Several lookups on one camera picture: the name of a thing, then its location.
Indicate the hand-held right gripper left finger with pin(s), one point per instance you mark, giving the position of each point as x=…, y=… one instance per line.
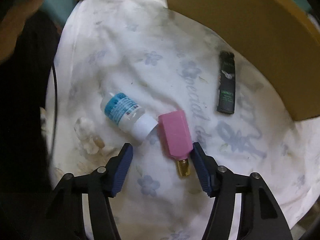
x=122, y=170

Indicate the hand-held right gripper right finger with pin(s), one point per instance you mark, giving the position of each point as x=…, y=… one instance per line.
x=202, y=170

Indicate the pink perfume bottle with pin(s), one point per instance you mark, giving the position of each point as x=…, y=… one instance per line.
x=175, y=132

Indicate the brown cardboard box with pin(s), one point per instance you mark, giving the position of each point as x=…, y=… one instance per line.
x=250, y=30

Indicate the person's left forearm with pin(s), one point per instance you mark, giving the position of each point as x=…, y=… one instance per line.
x=17, y=22

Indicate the clear bottle blue label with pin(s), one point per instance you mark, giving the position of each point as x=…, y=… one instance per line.
x=120, y=107

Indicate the white floral bed sheet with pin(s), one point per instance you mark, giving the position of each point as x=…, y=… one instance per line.
x=125, y=55

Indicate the black lighter green print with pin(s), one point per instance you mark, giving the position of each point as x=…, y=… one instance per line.
x=226, y=85

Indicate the dark cloth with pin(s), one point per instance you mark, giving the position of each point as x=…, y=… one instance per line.
x=22, y=130

